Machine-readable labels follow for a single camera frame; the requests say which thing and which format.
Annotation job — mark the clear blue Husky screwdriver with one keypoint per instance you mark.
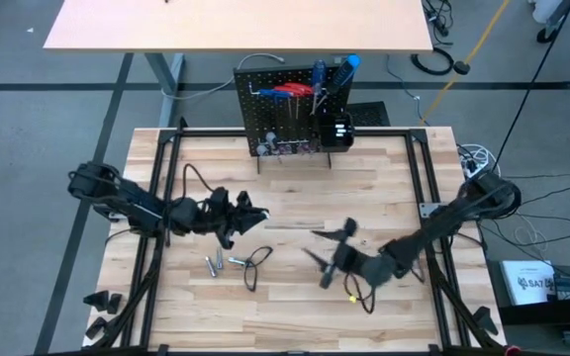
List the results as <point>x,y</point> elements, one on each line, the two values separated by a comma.
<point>318,74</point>

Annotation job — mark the black round puck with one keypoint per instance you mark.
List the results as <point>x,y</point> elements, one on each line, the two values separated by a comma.
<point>461,67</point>

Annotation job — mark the silver hook rail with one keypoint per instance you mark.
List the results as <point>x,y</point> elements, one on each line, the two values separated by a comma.
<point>254,90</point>

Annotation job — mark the long silver deep socket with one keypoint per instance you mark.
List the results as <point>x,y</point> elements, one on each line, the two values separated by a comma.
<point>211,267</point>

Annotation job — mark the white printed booklet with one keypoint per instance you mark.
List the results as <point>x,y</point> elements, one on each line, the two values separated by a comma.
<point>525,282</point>

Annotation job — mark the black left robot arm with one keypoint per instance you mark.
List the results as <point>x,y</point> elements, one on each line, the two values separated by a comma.
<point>136,205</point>

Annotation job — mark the black plastic pegboard bin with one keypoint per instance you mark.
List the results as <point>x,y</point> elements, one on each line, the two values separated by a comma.
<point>327,133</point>

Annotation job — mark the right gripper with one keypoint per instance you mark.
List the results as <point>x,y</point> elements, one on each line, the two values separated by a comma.
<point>364,267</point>

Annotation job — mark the light wood desk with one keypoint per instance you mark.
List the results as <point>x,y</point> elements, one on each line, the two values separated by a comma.
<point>240,25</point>

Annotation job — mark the black safety glasses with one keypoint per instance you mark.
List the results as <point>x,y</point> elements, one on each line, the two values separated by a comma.
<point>250,269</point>

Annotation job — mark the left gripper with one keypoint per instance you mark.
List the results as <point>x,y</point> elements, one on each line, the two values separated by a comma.
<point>218,217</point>

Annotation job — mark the black metal pegboard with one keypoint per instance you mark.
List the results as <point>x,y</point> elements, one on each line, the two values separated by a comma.
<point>265,118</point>

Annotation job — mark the red button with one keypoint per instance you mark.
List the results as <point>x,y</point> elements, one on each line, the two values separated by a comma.
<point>512,350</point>

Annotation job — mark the black plastic bracket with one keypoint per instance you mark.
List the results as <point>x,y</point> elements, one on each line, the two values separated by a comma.
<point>115,303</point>
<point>96,327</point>
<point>485,320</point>
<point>97,300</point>

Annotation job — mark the black aluminium table frame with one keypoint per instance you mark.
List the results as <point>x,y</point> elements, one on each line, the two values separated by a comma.
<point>206,132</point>

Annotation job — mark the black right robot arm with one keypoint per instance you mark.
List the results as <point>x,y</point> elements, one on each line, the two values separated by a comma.
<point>443,217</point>

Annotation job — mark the black equipment case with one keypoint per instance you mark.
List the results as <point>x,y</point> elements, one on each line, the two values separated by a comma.
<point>552,312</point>

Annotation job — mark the black caster wheel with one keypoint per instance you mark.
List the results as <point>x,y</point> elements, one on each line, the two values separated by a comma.
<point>544,35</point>

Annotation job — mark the silver ratchet extension bar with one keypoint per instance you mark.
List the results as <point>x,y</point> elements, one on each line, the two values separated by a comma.
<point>238,260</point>

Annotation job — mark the white round container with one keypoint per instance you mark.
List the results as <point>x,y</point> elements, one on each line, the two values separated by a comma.
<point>547,10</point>

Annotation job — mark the black perforated floor plate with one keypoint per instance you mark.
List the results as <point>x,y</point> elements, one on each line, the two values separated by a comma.
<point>371,115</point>

